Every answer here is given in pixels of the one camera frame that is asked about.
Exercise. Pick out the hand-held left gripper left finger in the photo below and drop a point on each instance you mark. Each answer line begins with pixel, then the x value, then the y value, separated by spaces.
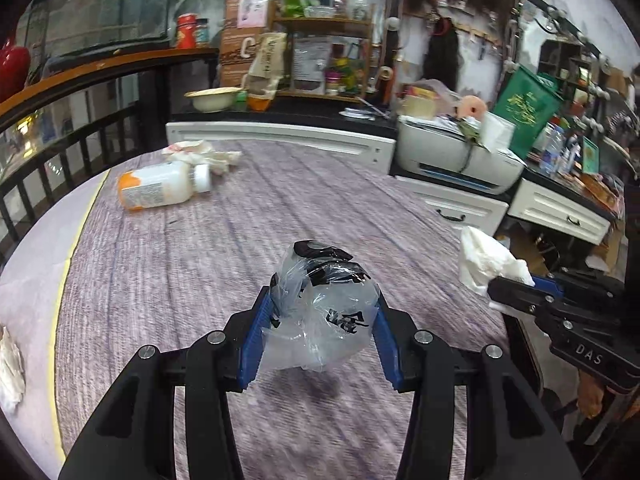
pixel 252 350

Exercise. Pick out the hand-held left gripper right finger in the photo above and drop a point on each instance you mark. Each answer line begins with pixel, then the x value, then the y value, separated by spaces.
pixel 387 350

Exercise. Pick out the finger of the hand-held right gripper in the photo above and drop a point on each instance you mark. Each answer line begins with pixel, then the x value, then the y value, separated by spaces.
pixel 515 297
pixel 545 285

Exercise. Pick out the white tissue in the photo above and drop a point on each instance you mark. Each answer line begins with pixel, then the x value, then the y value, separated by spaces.
pixel 487 260

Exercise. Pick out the clear black-printed plastic bag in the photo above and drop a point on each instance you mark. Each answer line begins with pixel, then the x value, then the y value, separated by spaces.
pixel 320 320

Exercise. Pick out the person's right hand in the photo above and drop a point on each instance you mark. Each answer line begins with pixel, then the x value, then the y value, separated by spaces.
pixel 591 397

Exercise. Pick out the white drawer cabinet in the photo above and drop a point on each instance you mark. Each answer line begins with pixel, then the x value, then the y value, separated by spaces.
pixel 555 207

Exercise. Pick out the white printer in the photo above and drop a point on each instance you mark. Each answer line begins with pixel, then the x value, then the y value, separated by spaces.
pixel 450 155

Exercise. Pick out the green tote bag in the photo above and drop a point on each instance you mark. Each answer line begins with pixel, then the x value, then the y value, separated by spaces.
pixel 527 110

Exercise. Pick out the white and orange plastic bottle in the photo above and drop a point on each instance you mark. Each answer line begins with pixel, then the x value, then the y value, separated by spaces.
pixel 160 187

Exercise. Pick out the crumpled white wrapper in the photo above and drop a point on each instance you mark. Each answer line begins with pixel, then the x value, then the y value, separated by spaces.
pixel 205 155

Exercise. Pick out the crumpled beige paper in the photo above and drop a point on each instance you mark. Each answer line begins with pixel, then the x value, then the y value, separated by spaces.
pixel 11 370

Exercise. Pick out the cream bowl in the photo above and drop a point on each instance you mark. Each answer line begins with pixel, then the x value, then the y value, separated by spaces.
pixel 212 100

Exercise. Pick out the beige snack pouch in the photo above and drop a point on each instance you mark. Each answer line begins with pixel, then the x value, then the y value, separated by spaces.
pixel 267 65

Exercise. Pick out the dark food packet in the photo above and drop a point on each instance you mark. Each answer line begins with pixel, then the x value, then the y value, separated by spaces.
pixel 311 65

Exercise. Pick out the hanging dark wig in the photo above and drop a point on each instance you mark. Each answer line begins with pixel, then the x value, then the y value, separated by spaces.
pixel 465 5

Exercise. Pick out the black railing with wooden top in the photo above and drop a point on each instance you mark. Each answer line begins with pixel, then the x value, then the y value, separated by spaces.
pixel 75 110

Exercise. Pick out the brown cardboard box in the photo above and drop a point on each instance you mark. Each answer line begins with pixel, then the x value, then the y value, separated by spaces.
pixel 232 45

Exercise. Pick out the red can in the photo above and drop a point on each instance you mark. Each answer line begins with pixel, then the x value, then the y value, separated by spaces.
pixel 186 31

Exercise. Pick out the wooden shelf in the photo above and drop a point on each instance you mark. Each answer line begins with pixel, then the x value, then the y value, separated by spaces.
pixel 325 22

